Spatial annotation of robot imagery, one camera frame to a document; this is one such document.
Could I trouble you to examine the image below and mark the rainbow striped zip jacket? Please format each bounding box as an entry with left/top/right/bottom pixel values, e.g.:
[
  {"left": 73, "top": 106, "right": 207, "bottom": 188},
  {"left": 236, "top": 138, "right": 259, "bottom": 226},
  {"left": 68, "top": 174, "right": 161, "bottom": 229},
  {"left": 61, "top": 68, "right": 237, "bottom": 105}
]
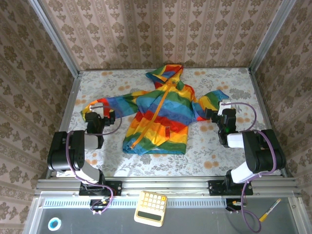
[{"left": 81, "top": 63, "right": 230, "bottom": 156}]

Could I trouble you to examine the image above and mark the floral leaf print tablecloth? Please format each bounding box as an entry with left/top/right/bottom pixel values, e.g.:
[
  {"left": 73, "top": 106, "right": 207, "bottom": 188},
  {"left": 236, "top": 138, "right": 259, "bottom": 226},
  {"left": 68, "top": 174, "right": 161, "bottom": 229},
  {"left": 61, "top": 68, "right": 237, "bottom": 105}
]
[{"left": 57, "top": 68, "right": 283, "bottom": 177}]

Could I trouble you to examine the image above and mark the cream yellow calculator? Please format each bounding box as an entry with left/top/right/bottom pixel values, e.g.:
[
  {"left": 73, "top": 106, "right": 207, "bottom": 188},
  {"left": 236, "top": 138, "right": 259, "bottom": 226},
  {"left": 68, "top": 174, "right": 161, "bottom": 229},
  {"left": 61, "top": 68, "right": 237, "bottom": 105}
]
[{"left": 133, "top": 190, "right": 168, "bottom": 228}]

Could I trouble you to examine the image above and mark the yellow white pen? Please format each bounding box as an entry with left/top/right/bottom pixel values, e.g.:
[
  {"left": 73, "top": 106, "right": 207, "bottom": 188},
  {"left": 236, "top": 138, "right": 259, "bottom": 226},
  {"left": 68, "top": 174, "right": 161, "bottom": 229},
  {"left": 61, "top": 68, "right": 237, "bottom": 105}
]
[{"left": 258, "top": 198, "right": 282, "bottom": 222}]

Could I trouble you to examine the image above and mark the blue white tape roll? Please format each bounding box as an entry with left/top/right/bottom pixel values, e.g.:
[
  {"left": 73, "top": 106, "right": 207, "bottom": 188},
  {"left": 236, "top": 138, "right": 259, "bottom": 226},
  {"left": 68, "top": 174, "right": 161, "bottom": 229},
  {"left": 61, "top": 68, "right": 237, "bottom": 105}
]
[{"left": 47, "top": 216, "right": 61, "bottom": 231}]

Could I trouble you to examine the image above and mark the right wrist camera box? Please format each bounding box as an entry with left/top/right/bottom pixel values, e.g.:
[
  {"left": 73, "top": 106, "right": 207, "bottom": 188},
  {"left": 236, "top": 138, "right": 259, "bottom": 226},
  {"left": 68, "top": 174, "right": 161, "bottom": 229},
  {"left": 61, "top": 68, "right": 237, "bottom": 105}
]
[{"left": 217, "top": 99, "right": 231, "bottom": 116}]

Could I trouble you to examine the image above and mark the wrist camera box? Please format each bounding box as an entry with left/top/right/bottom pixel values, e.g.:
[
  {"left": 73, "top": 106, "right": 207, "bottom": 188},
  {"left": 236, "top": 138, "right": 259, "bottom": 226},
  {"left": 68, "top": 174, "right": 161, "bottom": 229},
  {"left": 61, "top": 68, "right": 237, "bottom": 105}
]
[
  {"left": 89, "top": 102, "right": 104, "bottom": 113},
  {"left": 217, "top": 99, "right": 231, "bottom": 116}
]

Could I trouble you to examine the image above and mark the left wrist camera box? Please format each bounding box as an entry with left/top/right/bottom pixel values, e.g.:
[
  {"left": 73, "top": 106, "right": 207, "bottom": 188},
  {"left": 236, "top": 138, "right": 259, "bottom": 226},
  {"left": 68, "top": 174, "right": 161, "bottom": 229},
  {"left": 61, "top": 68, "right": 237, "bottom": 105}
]
[{"left": 89, "top": 102, "right": 104, "bottom": 113}]

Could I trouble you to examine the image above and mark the aluminium table side rail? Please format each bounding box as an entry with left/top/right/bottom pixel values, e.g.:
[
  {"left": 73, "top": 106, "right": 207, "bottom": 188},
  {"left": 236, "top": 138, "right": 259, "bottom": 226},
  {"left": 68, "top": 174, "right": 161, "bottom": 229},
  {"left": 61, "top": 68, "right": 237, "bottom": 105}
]
[
  {"left": 248, "top": 68, "right": 290, "bottom": 176},
  {"left": 45, "top": 72, "right": 82, "bottom": 178}
]

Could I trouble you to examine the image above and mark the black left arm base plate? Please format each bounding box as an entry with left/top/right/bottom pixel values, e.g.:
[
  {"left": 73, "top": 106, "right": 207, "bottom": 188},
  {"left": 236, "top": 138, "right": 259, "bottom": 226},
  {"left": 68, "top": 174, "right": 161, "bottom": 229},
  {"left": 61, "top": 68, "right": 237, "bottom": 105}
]
[{"left": 79, "top": 180, "right": 122, "bottom": 197}]

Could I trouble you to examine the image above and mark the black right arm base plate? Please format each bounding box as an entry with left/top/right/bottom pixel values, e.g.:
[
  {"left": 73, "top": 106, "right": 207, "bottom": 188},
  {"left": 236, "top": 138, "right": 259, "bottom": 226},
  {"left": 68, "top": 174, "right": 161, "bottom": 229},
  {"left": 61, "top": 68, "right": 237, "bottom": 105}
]
[{"left": 208, "top": 180, "right": 254, "bottom": 196}]

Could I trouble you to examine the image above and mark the black connector box with wires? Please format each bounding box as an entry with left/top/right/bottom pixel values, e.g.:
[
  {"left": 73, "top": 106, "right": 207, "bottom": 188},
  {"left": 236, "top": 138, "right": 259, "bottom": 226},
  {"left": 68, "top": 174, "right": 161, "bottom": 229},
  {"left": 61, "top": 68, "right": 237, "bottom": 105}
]
[
  {"left": 225, "top": 198, "right": 244, "bottom": 212},
  {"left": 90, "top": 198, "right": 115, "bottom": 212}
]

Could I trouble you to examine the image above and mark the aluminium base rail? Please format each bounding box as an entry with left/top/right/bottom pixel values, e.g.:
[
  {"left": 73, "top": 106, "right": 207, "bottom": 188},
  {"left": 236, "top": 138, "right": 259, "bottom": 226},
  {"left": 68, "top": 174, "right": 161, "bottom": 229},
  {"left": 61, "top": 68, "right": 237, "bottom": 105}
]
[{"left": 36, "top": 176, "right": 302, "bottom": 197}]

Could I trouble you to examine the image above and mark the slotted grey cable duct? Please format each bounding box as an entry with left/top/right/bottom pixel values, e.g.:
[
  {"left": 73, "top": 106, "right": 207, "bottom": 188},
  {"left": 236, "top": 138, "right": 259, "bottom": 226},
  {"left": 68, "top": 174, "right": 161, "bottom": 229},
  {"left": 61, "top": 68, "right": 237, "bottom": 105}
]
[{"left": 43, "top": 196, "right": 229, "bottom": 208}]

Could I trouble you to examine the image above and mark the aluminium frame post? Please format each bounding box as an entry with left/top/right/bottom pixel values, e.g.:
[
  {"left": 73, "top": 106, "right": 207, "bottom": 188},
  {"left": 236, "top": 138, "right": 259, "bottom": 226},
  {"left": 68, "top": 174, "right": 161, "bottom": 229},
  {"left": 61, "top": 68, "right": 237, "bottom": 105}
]
[
  {"left": 248, "top": 0, "right": 297, "bottom": 71},
  {"left": 28, "top": 0, "right": 80, "bottom": 78}
]

